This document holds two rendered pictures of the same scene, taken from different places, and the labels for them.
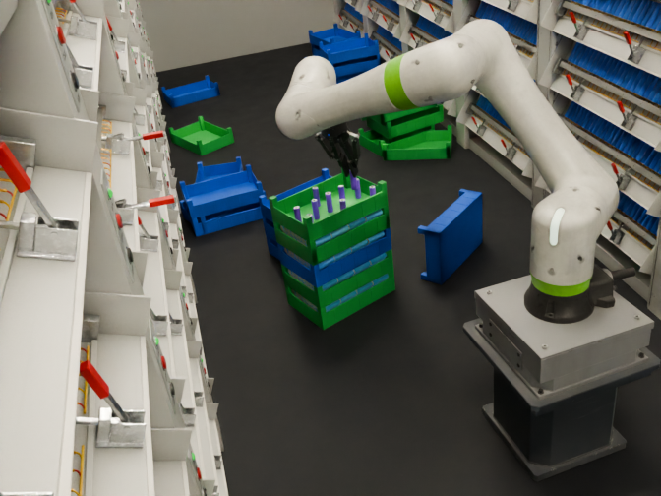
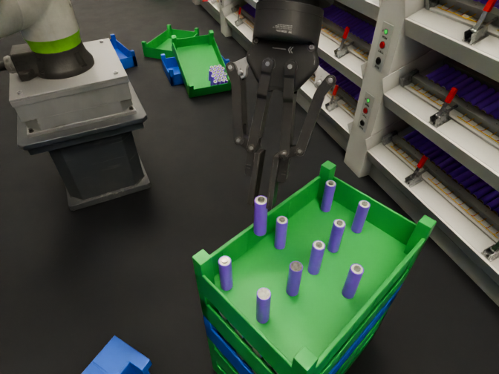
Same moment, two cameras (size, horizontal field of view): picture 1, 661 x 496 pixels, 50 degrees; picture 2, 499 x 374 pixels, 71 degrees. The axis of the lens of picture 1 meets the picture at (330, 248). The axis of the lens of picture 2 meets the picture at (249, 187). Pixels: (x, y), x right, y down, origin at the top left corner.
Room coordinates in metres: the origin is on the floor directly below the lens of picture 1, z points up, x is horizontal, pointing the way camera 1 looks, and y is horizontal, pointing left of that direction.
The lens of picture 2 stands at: (2.21, -0.17, 0.79)
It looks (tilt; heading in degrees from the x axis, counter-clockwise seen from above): 43 degrees down; 169
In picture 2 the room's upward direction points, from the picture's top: straight up
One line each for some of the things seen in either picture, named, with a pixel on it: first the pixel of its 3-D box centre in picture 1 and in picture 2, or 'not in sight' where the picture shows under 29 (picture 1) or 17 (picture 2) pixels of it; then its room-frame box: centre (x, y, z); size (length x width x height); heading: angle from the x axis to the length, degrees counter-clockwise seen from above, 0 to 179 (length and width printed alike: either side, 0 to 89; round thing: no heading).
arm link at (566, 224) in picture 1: (565, 239); (35, 4); (1.25, -0.49, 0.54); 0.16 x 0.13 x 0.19; 142
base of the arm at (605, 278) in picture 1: (582, 286); (37, 58); (1.25, -0.54, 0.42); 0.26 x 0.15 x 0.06; 100
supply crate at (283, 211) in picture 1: (329, 201); (316, 254); (1.93, -0.01, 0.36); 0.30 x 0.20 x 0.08; 123
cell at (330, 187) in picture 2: not in sight; (327, 196); (1.81, 0.05, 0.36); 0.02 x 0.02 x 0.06
